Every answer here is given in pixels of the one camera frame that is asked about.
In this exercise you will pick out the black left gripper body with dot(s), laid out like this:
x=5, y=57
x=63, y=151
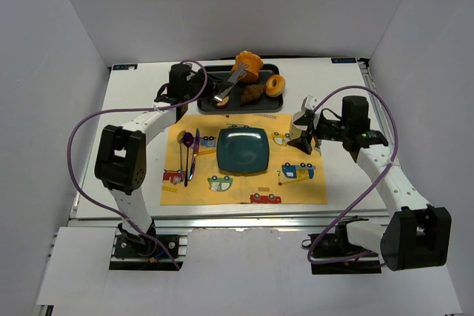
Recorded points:
x=213, y=83

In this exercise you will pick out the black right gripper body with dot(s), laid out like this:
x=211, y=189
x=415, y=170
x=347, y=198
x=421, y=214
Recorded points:
x=315, y=131

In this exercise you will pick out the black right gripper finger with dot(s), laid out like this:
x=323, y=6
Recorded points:
x=303, y=142
x=303, y=119

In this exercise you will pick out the bread slice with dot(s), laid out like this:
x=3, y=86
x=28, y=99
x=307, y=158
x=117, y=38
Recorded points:
x=223, y=104

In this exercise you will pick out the glazed donut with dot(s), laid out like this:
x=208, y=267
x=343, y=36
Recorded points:
x=275, y=86

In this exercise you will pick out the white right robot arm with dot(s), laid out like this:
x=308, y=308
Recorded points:
x=418, y=233

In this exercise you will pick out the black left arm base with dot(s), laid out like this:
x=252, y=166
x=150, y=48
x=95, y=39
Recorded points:
x=129, y=255

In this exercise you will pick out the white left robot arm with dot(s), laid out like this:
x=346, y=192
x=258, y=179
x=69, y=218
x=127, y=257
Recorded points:
x=121, y=163

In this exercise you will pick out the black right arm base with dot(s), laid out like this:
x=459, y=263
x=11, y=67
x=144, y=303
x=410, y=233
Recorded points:
x=333, y=253

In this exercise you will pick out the orange pumpkin bread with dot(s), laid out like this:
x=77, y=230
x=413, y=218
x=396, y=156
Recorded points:
x=254, y=64

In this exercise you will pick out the pale yellow mug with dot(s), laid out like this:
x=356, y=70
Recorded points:
x=296, y=130

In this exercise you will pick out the black baking tray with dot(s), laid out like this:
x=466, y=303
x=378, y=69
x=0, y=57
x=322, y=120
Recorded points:
x=263, y=104

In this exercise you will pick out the purple iridescent knife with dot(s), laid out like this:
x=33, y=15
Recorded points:
x=196, y=146

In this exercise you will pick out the gold spoon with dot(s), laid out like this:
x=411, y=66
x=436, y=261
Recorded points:
x=180, y=140

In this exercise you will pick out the brown croissant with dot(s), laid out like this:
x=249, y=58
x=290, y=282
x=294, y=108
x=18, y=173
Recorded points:
x=252, y=93

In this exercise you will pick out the purple iridescent spoon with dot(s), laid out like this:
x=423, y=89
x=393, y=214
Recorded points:
x=188, y=141

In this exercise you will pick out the dark teal square plate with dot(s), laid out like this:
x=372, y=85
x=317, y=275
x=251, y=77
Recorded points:
x=243, y=150

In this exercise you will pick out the yellow cartoon placemat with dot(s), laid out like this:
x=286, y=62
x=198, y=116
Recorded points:
x=292, y=176

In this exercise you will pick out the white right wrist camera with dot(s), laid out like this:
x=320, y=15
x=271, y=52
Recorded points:
x=309, y=104

